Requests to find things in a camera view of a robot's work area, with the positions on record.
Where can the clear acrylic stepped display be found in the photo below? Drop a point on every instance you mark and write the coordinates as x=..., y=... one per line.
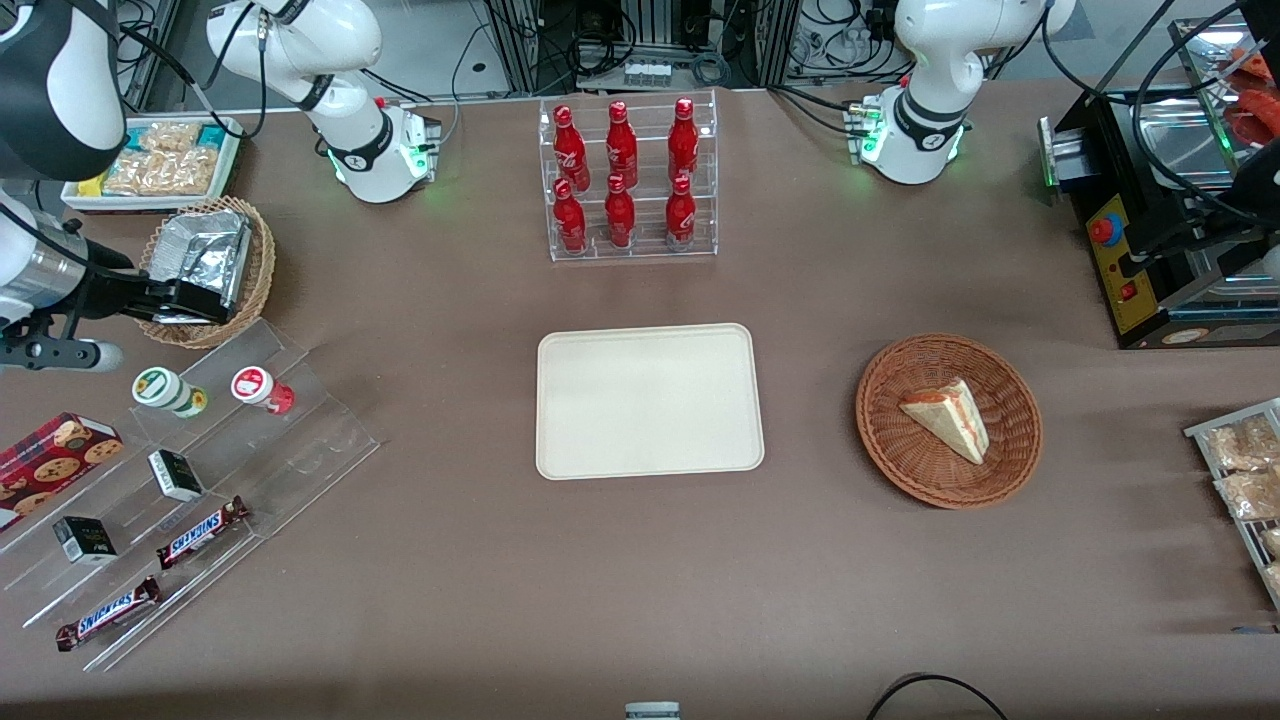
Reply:
x=300, y=450

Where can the red gum bottle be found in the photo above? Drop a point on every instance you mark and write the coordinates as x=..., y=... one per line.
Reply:
x=258, y=388

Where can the triangular wrapped sandwich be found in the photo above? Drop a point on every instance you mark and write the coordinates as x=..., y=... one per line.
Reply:
x=950, y=418

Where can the small black box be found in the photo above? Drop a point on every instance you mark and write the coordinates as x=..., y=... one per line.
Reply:
x=176, y=476
x=85, y=540

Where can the white power strip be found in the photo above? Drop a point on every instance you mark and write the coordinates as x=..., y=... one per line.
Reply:
x=647, y=73

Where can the green gum bottle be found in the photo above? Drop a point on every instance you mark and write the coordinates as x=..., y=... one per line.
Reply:
x=165, y=390

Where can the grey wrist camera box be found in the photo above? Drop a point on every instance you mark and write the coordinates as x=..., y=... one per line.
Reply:
x=60, y=354

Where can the cream plastic tray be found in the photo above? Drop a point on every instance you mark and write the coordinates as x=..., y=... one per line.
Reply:
x=650, y=400

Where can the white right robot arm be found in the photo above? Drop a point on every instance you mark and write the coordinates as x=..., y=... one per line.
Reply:
x=350, y=150

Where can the light wicker basket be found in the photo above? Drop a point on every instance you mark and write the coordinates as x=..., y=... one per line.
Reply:
x=262, y=260

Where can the yellow snack packet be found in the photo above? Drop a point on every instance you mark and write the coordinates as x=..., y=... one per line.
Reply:
x=92, y=187

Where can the red cola bottle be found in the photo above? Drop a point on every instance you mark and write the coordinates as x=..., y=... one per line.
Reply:
x=569, y=145
x=683, y=140
x=619, y=215
x=680, y=213
x=569, y=220
x=621, y=145

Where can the small grey device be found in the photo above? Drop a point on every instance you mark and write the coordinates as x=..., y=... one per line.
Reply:
x=652, y=711

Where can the round brown wicker basket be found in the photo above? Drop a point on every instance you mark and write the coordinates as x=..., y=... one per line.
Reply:
x=900, y=460

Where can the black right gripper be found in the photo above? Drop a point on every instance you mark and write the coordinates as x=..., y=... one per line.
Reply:
x=103, y=292

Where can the red packaged item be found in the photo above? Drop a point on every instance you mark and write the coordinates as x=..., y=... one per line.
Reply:
x=1255, y=110

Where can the teal snack packet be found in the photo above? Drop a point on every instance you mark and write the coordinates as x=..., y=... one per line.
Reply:
x=212, y=135

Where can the snickers bar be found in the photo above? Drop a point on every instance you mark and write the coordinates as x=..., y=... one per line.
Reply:
x=200, y=533
x=108, y=613

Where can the clear snack bag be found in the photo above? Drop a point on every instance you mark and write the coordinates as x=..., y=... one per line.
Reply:
x=1245, y=443
x=1250, y=495

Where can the black machine with yellow panel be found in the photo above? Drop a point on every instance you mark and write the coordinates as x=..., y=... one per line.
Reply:
x=1120, y=270

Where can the silver foil tray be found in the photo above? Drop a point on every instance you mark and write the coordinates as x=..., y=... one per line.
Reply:
x=205, y=250

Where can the white rectangular snack tray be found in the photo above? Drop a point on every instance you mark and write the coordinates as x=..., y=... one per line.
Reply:
x=232, y=165

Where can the clear acrylic bottle rack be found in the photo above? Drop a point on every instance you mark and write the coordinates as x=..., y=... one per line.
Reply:
x=645, y=250

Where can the red cookie box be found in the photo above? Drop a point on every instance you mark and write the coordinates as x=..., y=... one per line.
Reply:
x=50, y=460

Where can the clear bag of crackers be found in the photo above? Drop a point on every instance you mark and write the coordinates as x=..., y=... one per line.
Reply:
x=165, y=170

